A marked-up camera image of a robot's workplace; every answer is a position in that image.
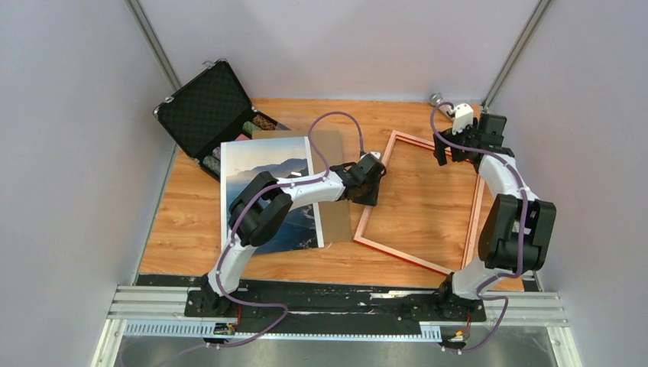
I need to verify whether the pink wooden picture frame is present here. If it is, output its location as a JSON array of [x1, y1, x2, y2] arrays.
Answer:
[[353, 130, 485, 275]]

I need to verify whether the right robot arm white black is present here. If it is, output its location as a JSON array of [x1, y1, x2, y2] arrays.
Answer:
[[433, 111, 556, 320]]

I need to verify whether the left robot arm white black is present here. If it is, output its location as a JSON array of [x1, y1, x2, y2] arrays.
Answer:
[[184, 152, 387, 317]]

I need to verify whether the seascape photo print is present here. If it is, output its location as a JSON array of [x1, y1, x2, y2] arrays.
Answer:
[[221, 137, 324, 255]]

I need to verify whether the brown backing board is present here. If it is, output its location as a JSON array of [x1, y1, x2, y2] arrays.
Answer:
[[252, 130, 352, 244]]

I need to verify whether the glitter-filled clear tube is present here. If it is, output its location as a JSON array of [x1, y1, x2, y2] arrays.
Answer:
[[429, 93, 454, 119]]

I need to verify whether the black foam-lined case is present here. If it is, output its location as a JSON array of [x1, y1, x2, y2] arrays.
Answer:
[[153, 58, 288, 180]]

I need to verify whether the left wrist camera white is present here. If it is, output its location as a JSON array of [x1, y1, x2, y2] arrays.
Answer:
[[364, 151, 381, 161]]

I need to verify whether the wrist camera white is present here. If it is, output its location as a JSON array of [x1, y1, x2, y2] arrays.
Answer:
[[364, 151, 381, 161], [451, 103, 474, 135]]

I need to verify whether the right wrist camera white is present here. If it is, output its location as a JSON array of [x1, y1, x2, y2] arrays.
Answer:
[[451, 103, 474, 135]]

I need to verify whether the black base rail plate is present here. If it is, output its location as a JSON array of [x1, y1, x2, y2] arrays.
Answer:
[[136, 274, 487, 336]]

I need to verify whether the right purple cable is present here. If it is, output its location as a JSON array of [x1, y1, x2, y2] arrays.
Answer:
[[430, 101, 530, 354]]

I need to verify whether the aluminium frame rail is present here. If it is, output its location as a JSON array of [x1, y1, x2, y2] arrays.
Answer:
[[92, 280, 582, 366]]

